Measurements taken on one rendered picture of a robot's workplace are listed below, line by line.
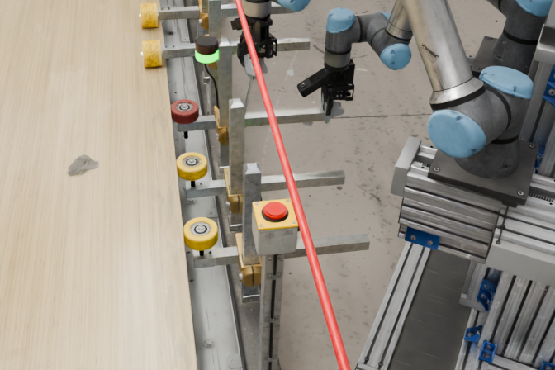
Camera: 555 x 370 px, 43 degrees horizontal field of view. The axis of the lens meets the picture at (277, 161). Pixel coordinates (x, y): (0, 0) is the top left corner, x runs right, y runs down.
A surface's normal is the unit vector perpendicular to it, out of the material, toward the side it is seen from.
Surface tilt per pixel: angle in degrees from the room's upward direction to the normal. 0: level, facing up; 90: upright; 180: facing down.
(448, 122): 96
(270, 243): 90
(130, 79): 0
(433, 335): 0
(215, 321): 0
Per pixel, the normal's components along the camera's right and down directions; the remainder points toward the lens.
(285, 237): 0.18, 0.62
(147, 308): 0.04, -0.78
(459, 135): -0.66, 0.54
